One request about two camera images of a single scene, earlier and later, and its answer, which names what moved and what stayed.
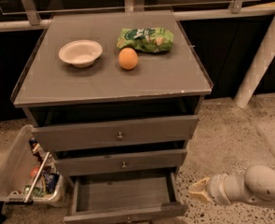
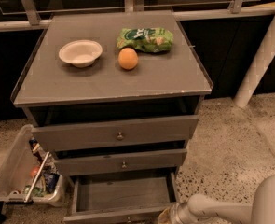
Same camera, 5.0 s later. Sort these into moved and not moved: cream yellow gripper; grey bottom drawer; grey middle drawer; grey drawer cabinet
Moved: cream yellow gripper
Not moved: grey drawer cabinet; grey middle drawer; grey bottom drawer
